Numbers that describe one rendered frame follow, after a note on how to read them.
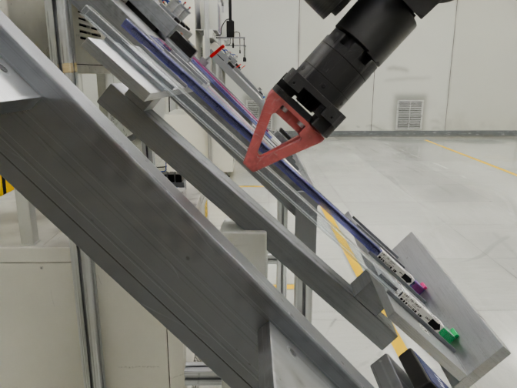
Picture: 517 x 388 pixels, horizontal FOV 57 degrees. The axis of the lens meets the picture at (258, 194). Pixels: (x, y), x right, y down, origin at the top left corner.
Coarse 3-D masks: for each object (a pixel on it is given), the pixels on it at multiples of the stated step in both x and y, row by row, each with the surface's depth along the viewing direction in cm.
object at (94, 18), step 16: (96, 16) 45; (112, 32) 45; (128, 48) 45; (144, 64) 46; (160, 80) 46; (176, 96) 46; (192, 112) 47; (208, 112) 48; (208, 128) 47; (224, 128) 47; (240, 144) 47; (272, 176) 48; (288, 192) 48; (304, 208) 48; (320, 224) 49; (336, 240) 49; (352, 256) 49; (368, 256) 50; (368, 272) 50; (384, 272) 50; (400, 288) 50; (448, 336) 51
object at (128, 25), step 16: (128, 32) 56; (160, 48) 57; (176, 64) 57; (192, 80) 57; (208, 96) 58; (224, 112) 58; (240, 128) 58; (288, 176) 60; (320, 192) 61; (336, 208) 61; (352, 224) 61; (368, 240) 61; (416, 288) 63
